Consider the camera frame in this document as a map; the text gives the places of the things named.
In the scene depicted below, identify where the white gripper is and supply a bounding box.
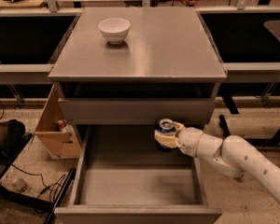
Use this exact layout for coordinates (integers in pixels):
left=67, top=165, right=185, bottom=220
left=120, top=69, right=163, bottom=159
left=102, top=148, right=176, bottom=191
left=154, top=122, right=203, bottom=157

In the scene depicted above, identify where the blue pepsi can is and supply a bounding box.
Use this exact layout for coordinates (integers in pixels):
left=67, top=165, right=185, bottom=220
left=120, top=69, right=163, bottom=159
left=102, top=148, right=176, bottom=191
left=156, top=119, right=175, bottom=152

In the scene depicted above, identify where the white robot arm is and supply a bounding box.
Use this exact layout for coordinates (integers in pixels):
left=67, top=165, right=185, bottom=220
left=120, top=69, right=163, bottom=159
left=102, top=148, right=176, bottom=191
left=154, top=119, right=280, bottom=204

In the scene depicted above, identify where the open grey middle drawer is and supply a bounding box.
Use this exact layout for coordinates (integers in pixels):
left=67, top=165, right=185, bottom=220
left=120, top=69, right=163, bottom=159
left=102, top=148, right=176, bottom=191
left=55, top=125, right=222, bottom=224

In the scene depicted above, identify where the grey drawer cabinet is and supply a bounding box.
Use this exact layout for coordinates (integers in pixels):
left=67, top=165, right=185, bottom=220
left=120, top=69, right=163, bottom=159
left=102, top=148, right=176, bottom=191
left=49, top=7, right=226, bottom=224

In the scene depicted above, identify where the closed grey top drawer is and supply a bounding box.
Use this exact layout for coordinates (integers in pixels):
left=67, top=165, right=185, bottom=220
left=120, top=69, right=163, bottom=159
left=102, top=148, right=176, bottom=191
left=58, top=98, right=215, bottom=125

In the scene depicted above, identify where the black bar on floor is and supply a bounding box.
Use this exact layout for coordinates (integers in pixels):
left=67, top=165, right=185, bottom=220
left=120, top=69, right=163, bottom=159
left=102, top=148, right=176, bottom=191
left=219, top=115, right=231, bottom=137

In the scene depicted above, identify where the white ceramic bowl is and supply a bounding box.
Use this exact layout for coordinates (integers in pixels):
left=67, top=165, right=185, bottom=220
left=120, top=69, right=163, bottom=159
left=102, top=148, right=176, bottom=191
left=98, top=18, right=131, bottom=44

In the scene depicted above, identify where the wooden box on floor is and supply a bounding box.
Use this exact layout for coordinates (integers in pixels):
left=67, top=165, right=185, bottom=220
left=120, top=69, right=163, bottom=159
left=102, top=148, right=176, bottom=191
left=35, top=87, right=81, bottom=159

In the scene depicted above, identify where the grey metal rail frame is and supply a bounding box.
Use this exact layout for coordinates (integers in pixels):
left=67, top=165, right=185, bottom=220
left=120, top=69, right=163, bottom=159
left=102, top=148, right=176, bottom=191
left=0, top=0, right=280, bottom=84

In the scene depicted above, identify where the black cable on floor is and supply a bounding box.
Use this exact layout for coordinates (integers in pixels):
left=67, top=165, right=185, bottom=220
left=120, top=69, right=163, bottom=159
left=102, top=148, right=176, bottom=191
left=10, top=162, right=68, bottom=203

